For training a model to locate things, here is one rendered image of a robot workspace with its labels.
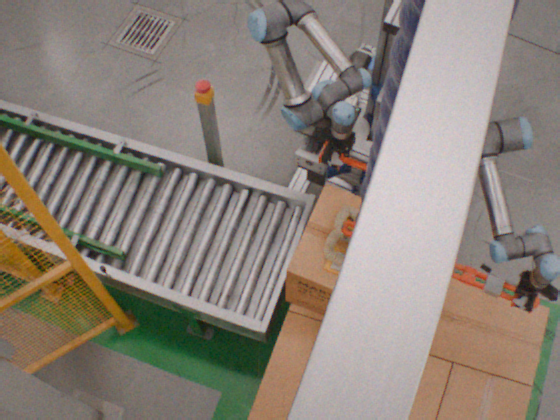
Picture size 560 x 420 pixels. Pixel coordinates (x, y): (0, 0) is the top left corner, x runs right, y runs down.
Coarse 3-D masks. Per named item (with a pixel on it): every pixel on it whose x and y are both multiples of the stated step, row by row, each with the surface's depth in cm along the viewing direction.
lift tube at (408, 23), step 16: (416, 0) 131; (400, 16) 143; (416, 16) 136; (512, 16) 130; (400, 32) 149; (400, 48) 150; (400, 64) 151; (400, 80) 155; (384, 96) 178; (384, 112) 176; (384, 128) 179; (368, 160) 204; (368, 176) 210
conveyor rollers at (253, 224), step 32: (0, 128) 361; (64, 160) 353; (96, 160) 352; (64, 192) 345; (96, 192) 344; (128, 192) 343; (192, 192) 345; (224, 192) 342; (64, 224) 337; (96, 224) 336; (192, 224) 336; (256, 224) 336; (288, 224) 337; (96, 256) 331; (160, 256) 330; (224, 256) 331; (256, 256) 330; (192, 288) 326; (224, 288) 323
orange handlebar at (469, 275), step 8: (344, 160) 274; (352, 160) 274; (360, 168) 274; (344, 224) 263; (352, 224) 264; (344, 232) 262; (352, 232) 262; (456, 264) 257; (464, 272) 255; (472, 272) 255; (480, 272) 255; (464, 280) 253; (472, 280) 253; (480, 288) 253; (512, 288) 252; (504, 296) 251; (512, 296) 251; (536, 304) 250
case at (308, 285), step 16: (336, 192) 284; (320, 208) 281; (336, 208) 281; (320, 224) 279; (304, 240) 276; (320, 240) 276; (304, 256) 273; (320, 256) 273; (288, 272) 272; (304, 272) 271; (320, 272) 271; (288, 288) 290; (304, 288) 282; (320, 288) 273; (304, 304) 301; (320, 304) 292
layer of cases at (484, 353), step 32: (288, 320) 318; (320, 320) 318; (448, 320) 316; (480, 320) 316; (512, 320) 315; (544, 320) 315; (288, 352) 312; (448, 352) 310; (480, 352) 309; (512, 352) 309; (288, 384) 306; (448, 384) 304; (480, 384) 303; (512, 384) 303; (256, 416) 300; (416, 416) 298; (448, 416) 298; (480, 416) 298; (512, 416) 297
